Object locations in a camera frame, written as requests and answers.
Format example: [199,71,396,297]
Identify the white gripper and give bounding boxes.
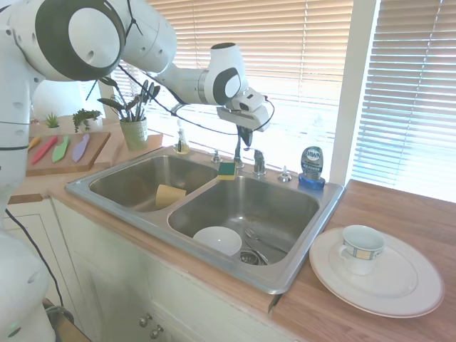
[217,100,271,149]

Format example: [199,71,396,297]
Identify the chrome faucet handle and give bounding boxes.
[252,149,268,176]

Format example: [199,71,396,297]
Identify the yellow green sponge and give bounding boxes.
[217,160,239,182]

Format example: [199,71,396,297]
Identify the glass soap dispenser bottle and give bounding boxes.
[172,118,192,155]

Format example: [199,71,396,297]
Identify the stainless steel double sink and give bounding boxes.
[65,152,346,296]

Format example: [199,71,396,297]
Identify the blue Dawn dish soap bottle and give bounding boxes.
[297,145,327,192]

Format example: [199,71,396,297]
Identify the wide window blind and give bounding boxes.
[113,0,354,172]

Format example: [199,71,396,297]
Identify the yellow plastic cup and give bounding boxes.
[155,184,187,208]

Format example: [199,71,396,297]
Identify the white bowl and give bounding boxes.
[192,225,244,257]

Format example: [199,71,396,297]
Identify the green pot with utensils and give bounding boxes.
[97,76,162,152]

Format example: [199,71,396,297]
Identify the metal sink drain strainer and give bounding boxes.
[239,249,269,266]

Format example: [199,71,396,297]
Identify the wooden cutting board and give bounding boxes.
[25,131,113,177]

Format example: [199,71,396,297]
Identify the small leafy plant white pot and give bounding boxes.
[71,108,104,134]

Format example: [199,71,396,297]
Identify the purple knife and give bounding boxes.
[71,133,90,161]

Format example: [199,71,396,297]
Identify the tall window blind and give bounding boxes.
[350,0,456,204]

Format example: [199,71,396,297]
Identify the white mug with patterned rim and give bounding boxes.
[336,224,387,276]

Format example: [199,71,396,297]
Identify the green knife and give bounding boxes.
[51,136,71,164]

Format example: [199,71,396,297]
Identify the small spiky plant white pot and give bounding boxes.
[43,111,62,136]

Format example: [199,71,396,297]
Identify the white kitchen cabinet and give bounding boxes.
[3,194,289,342]

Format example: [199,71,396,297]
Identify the red knife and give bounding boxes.
[31,135,59,165]

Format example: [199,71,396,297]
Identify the large white plate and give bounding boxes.
[308,226,446,319]

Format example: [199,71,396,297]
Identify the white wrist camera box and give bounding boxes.
[231,86,266,112]

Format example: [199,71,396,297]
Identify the black cable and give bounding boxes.
[4,209,66,308]
[85,0,276,137]

